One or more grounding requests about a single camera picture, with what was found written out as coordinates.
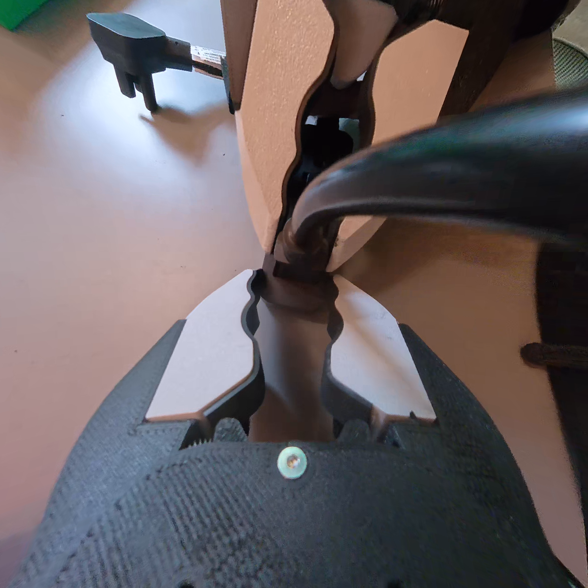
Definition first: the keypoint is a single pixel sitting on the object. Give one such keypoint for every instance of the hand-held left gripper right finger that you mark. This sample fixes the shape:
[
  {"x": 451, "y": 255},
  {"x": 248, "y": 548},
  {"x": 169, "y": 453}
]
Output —
[{"x": 372, "y": 358}]

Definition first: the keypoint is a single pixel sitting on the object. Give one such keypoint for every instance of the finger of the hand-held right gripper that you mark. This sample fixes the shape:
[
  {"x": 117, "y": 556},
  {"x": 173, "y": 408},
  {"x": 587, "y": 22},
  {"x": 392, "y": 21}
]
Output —
[
  {"x": 413, "y": 69},
  {"x": 275, "y": 92}
]

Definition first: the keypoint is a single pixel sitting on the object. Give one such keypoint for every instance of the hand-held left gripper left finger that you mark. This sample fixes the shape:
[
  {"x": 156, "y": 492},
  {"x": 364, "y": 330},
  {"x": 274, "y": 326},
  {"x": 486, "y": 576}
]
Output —
[{"x": 206, "y": 358}]

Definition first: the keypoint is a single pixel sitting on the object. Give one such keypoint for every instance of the black power strip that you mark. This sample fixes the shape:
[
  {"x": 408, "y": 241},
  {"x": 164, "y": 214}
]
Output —
[{"x": 298, "y": 301}]

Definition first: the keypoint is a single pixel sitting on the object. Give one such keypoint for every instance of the black angled plug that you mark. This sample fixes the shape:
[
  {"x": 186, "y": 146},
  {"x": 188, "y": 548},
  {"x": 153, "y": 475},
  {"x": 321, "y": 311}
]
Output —
[{"x": 124, "y": 41}]

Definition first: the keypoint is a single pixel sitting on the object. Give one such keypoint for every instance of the green plastic bin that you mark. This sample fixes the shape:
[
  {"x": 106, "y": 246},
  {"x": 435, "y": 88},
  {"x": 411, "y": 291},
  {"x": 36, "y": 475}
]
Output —
[{"x": 18, "y": 11}]

